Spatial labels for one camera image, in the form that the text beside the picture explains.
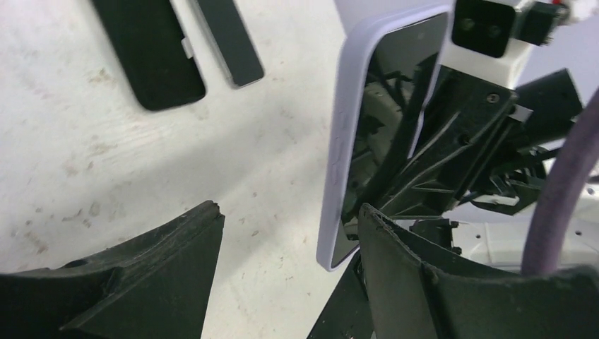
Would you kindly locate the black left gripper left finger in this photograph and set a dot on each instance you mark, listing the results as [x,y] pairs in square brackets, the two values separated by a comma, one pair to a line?
[155,285]

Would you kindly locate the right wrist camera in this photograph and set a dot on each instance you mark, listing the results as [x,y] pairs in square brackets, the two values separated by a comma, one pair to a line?
[493,40]

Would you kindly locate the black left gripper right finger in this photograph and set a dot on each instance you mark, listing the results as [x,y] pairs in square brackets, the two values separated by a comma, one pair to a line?
[418,289]

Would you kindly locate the black phone case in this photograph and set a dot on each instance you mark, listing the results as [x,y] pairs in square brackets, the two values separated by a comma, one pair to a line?
[149,43]

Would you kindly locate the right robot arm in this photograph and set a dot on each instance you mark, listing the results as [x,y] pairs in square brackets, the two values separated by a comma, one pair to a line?
[490,237]

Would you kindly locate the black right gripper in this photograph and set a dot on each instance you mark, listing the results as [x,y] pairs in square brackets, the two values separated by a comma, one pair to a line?
[482,143]

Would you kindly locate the black phone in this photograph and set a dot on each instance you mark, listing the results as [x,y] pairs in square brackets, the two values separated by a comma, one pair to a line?
[230,40]

